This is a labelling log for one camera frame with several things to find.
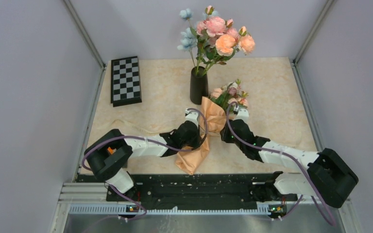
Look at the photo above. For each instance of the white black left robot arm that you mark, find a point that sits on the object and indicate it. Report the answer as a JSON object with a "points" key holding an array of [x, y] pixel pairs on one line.
{"points": [[108, 155]]}

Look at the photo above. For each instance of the orange paper bouquet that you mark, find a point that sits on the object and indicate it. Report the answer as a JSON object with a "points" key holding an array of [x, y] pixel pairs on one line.
{"points": [[214, 109]]}

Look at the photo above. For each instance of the black grey chessboard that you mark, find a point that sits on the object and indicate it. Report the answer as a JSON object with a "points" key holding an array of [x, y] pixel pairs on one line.
{"points": [[125, 81]]}

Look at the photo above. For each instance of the aluminium front frame rail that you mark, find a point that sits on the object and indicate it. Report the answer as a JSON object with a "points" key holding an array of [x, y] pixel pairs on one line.
{"points": [[95, 208]]}

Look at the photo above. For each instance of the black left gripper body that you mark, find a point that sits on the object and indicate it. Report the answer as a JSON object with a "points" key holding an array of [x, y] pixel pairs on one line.
{"points": [[193, 141]]}

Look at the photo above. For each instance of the black cylindrical vase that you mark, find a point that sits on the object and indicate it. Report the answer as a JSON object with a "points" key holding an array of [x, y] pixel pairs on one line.
{"points": [[198, 85]]}

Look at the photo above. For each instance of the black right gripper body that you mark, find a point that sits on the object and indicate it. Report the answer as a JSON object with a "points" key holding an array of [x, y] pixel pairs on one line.
{"points": [[228, 137]]}

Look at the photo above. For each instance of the pink orange blue flowers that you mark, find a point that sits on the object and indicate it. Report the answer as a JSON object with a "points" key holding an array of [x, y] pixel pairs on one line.
{"points": [[213, 40]]}

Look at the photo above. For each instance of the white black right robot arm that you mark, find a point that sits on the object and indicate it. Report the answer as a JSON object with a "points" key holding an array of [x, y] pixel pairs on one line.
{"points": [[322, 174]]}

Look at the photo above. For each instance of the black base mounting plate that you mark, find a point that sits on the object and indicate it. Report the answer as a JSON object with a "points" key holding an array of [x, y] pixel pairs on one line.
{"points": [[206, 192]]}

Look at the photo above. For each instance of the orange curved toy track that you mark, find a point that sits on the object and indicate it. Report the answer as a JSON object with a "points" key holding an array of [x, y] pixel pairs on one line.
{"points": [[110, 150]]}

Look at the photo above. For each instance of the aluminium frame rail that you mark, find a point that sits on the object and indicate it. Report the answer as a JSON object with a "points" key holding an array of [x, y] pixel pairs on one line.
{"points": [[83, 32], [95, 208], [313, 31]]}

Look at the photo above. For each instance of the aluminium frame rail right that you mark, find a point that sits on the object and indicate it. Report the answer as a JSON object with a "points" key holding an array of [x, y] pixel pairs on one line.
{"points": [[313, 31]]}

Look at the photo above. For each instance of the aluminium frame rail left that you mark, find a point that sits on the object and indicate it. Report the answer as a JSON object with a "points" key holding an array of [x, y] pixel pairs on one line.
{"points": [[83, 32]]}

